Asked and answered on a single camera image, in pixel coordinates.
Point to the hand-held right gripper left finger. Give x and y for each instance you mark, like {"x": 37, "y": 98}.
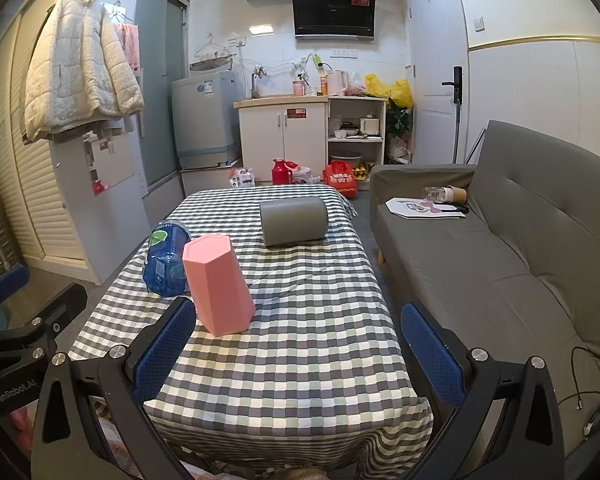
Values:
{"x": 164, "y": 352}

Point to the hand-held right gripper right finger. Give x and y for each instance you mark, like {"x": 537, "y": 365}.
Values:
{"x": 430, "y": 355}

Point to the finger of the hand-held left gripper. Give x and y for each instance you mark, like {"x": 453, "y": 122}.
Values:
{"x": 60, "y": 307}
{"x": 7, "y": 282}

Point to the pink hexagonal cup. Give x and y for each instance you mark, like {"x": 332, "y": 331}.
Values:
{"x": 217, "y": 285}

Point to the brown paper cup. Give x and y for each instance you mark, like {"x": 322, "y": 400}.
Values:
{"x": 456, "y": 194}

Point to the grey cylindrical cup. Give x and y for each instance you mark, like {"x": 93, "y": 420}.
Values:
{"x": 292, "y": 221}

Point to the small pink cup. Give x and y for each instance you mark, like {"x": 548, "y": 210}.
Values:
{"x": 298, "y": 89}

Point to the louvered wardrobe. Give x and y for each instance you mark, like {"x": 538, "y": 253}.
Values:
{"x": 20, "y": 200}

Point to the blue water bottle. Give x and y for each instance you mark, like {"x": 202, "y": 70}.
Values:
{"x": 161, "y": 260}

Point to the grey sofa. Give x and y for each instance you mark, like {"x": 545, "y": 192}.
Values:
{"x": 510, "y": 260}

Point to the checkered tablecloth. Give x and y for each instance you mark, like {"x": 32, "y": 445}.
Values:
{"x": 305, "y": 320}

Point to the white printed board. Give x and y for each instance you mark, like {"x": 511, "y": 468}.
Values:
{"x": 405, "y": 212}

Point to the white printed bag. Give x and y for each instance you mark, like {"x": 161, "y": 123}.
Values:
{"x": 242, "y": 178}

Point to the red shopping bag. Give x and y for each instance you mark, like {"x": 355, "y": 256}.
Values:
{"x": 341, "y": 179}

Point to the red thermos jug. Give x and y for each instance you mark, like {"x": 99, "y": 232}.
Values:
{"x": 281, "y": 172}

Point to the white puffer jacket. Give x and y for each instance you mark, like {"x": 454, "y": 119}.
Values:
{"x": 80, "y": 70}

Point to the white open shelf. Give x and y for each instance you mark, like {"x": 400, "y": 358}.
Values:
{"x": 381, "y": 130}

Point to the green potted plant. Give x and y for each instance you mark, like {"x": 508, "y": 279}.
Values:
{"x": 400, "y": 122}

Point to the grey washing machine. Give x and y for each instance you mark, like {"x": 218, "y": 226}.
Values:
{"x": 205, "y": 120}

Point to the white kitchen cabinet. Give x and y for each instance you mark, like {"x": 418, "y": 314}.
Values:
{"x": 280, "y": 145}

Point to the frosted glass door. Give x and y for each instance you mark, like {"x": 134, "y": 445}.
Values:
{"x": 155, "y": 85}

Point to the yellow plastic bag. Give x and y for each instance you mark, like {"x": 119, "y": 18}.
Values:
{"x": 390, "y": 89}

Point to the pink hanging clothes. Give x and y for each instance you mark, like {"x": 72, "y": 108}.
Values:
{"x": 129, "y": 42}

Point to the metal faucet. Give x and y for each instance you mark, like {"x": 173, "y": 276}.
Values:
{"x": 255, "y": 82}

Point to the metal basin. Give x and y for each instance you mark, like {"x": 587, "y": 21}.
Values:
{"x": 210, "y": 65}

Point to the white electric kettle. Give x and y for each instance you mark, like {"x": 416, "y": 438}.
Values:
{"x": 337, "y": 84}

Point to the orange bottle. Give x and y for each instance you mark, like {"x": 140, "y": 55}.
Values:
{"x": 323, "y": 85}

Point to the white door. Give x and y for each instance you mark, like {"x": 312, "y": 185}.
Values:
{"x": 435, "y": 60}

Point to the black range hood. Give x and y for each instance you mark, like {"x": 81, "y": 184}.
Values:
{"x": 332, "y": 10}

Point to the white light switch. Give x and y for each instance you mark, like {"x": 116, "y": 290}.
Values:
{"x": 478, "y": 23}

